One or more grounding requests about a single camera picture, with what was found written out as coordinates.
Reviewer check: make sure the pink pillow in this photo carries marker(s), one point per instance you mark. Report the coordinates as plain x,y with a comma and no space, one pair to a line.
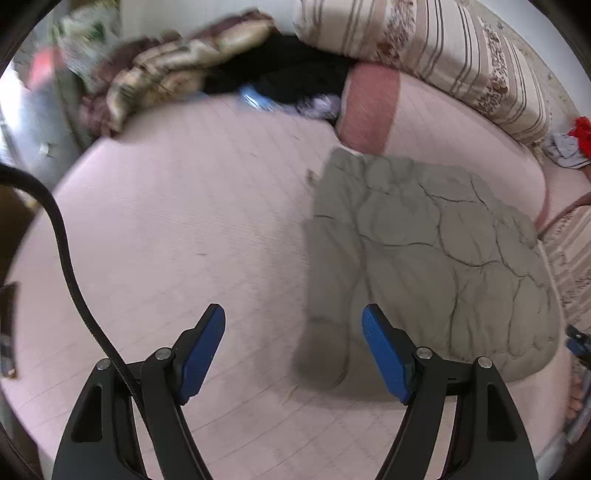
369,108

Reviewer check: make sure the olive padded jacket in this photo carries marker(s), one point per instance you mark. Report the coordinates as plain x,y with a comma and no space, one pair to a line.
429,258

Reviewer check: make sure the red cloth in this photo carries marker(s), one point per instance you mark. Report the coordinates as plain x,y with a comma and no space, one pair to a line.
582,134

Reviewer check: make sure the green patterned cloth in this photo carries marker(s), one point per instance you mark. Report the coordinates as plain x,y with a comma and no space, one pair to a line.
87,34

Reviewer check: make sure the grey cloth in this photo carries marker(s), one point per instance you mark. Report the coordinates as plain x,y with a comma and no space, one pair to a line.
564,150

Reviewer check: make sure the brown floral blanket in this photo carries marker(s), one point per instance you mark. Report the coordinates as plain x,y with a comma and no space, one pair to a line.
161,74

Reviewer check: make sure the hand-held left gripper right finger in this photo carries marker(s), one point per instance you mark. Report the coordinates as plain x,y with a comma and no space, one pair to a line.
385,353

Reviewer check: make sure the pink bed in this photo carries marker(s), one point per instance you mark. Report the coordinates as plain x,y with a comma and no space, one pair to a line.
175,207

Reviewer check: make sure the blue packet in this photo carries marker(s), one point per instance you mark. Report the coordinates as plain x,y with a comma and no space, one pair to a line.
256,98

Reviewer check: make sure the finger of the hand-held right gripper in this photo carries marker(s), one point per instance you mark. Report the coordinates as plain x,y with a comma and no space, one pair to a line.
579,344

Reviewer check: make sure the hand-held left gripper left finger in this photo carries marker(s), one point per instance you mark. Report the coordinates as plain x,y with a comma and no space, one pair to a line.
203,353

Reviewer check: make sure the striped floral pillow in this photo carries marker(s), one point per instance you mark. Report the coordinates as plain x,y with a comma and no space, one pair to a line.
438,50

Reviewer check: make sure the black cloth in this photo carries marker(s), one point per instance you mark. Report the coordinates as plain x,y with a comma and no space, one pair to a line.
295,69

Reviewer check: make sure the striped floral sheet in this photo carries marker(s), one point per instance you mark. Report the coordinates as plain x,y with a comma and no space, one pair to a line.
570,258

